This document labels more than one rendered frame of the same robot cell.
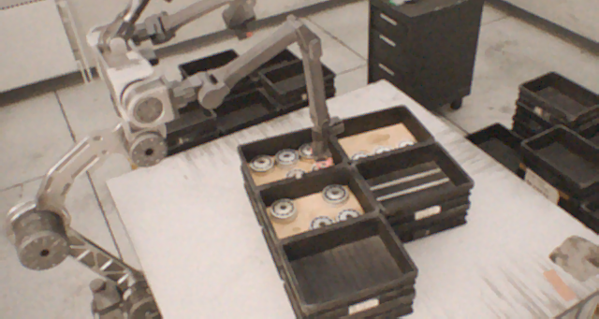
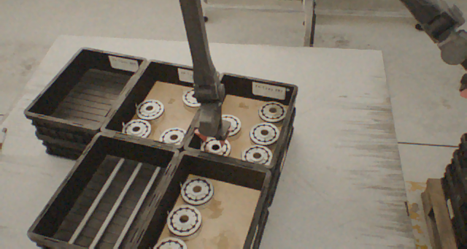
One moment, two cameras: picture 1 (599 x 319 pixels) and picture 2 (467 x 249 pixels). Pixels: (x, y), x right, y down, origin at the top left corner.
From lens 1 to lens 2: 257 cm
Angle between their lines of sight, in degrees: 83
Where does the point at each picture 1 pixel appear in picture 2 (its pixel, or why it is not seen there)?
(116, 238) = (421, 146)
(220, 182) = (313, 115)
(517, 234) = not seen: outside the picture
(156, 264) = (247, 51)
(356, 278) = (87, 107)
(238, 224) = not seen: hidden behind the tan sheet
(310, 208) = (184, 121)
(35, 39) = not seen: outside the picture
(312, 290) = (109, 82)
